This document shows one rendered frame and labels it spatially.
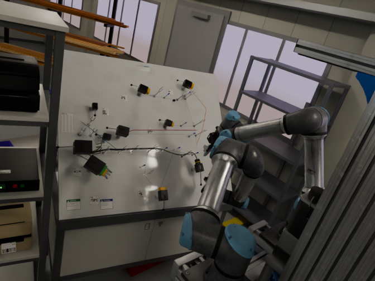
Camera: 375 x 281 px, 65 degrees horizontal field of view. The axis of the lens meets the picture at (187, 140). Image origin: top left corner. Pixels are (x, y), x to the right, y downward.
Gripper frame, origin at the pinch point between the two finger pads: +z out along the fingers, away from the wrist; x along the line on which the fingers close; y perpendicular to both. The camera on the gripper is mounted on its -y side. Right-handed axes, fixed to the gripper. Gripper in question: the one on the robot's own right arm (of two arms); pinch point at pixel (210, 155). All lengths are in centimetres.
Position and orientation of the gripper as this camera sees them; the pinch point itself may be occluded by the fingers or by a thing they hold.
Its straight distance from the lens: 189.1
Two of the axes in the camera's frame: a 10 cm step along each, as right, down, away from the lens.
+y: -4.0, -7.6, 5.1
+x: -8.5, 0.9, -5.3
